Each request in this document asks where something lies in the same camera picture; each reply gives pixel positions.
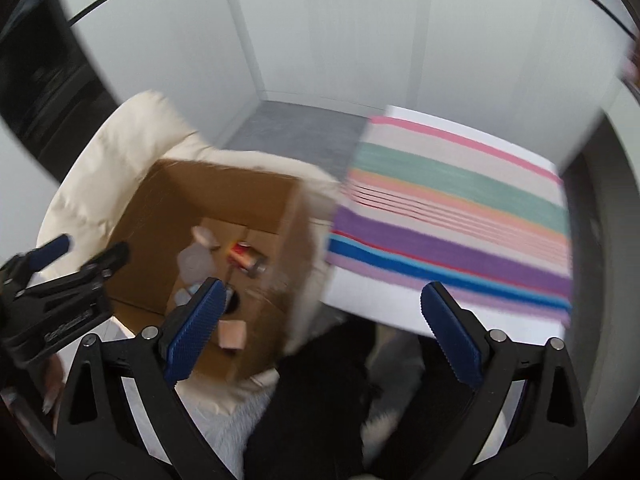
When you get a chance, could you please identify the clear plastic square container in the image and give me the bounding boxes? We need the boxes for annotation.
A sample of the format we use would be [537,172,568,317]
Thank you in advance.
[177,243,216,285]

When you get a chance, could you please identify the peach square sponge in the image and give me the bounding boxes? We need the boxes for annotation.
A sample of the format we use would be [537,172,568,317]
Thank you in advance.
[217,320,247,351]

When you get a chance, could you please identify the red orange tin can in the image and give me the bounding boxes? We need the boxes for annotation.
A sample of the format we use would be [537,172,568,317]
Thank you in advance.
[228,240,267,278]

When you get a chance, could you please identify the white round compact case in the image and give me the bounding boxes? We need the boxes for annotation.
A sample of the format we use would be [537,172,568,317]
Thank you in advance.
[174,287,196,307]

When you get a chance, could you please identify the beige makeup sponge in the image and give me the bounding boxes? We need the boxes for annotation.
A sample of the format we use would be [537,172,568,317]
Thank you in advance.
[191,226,220,250]

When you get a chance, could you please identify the black round compact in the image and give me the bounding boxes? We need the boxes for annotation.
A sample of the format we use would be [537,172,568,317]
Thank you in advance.
[224,287,240,314]

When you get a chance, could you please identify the left hand with decorated nails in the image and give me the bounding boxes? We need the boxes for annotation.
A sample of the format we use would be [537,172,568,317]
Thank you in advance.
[37,353,65,415]

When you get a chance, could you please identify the cream padded armchair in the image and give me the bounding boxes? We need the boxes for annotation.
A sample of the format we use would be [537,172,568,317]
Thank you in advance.
[38,91,341,415]

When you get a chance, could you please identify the brown cardboard box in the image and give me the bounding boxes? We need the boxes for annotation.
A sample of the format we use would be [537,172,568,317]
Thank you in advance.
[107,160,314,382]

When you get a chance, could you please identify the grey fluffy blanket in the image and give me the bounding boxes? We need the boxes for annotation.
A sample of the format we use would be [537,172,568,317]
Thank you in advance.
[191,387,274,479]

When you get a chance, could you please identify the black cabinet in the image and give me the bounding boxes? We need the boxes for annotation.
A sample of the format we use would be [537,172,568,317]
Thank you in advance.
[1,0,117,182]

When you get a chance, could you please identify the black trousers leg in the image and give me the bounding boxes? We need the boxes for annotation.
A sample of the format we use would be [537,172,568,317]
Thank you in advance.
[242,316,473,479]

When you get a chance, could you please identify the striped colourful cloth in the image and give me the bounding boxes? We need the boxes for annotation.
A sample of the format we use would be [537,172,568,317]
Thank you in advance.
[324,115,574,323]

